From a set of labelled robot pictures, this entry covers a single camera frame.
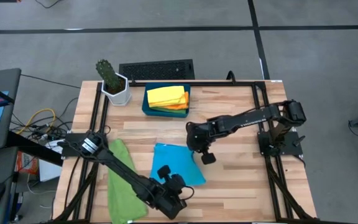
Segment white hexagonal planter pot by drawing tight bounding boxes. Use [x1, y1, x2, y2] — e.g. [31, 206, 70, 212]
[101, 73, 132, 107]

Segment black floor vent grate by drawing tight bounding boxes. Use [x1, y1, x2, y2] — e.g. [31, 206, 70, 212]
[119, 58, 196, 81]

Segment orange cardboard box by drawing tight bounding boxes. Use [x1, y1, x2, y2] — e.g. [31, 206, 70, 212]
[17, 151, 40, 175]

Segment yellow microfiber towel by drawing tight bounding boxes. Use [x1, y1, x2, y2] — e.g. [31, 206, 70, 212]
[147, 85, 186, 108]

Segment blue microfiber towel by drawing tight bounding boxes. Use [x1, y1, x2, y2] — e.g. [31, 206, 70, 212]
[150, 142, 207, 187]

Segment black aluminium table frame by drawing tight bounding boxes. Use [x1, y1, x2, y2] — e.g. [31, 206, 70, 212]
[53, 80, 321, 224]

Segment green cactus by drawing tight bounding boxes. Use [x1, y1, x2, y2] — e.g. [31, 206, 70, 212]
[95, 58, 126, 94]

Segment black cable loop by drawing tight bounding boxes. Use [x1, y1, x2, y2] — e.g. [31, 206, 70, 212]
[226, 70, 237, 85]

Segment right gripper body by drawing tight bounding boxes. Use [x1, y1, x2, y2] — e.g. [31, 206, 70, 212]
[185, 121, 214, 153]

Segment orange microfiber towel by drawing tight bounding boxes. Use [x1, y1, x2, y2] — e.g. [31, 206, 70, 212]
[149, 91, 190, 111]

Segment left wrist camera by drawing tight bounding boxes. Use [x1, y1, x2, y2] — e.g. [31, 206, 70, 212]
[170, 173, 186, 191]

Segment white box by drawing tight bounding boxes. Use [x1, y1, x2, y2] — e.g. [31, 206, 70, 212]
[38, 139, 64, 182]

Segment yellow cable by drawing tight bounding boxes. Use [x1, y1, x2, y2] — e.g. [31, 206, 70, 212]
[16, 108, 57, 135]

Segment teal plastic bin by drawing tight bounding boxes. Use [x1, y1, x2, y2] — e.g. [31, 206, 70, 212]
[141, 82, 192, 119]

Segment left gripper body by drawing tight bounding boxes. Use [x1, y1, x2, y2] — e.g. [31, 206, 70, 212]
[153, 177, 186, 206]

